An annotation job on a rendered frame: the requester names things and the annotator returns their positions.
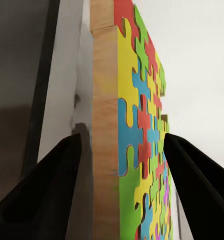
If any toy box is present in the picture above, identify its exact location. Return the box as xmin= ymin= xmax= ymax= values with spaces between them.
xmin=177 ymin=194 xmax=194 ymax=240

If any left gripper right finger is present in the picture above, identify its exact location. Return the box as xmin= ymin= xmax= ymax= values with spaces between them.
xmin=163 ymin=133 xmax=224 ymax=240

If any jigsaw puzzle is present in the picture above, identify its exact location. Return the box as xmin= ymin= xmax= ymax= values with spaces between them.
xmin=90 ymin=0 xmax=173 ymax=240

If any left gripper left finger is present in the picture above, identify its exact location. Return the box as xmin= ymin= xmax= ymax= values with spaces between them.
xmin=0 ymin=133 xmax=82 ymax=240

